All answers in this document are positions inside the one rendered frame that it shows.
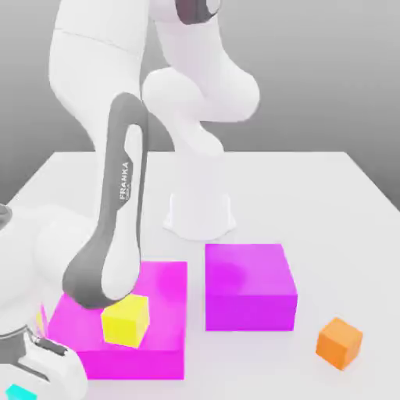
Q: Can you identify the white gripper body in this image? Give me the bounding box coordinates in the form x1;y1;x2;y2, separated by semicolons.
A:
0;345;89;400

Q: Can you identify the small cyan cube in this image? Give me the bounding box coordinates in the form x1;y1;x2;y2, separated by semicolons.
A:
4;384;39;400

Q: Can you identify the small yellow cube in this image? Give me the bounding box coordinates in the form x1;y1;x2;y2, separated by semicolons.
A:
100;293;151;350

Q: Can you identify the small orange cube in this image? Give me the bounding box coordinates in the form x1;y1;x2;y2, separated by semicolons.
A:
314;316;364;372

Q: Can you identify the large magenta box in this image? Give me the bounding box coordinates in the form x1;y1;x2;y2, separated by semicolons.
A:
45;260;189;381

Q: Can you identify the large purple box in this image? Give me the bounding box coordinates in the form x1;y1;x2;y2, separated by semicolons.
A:
204;243;298;333

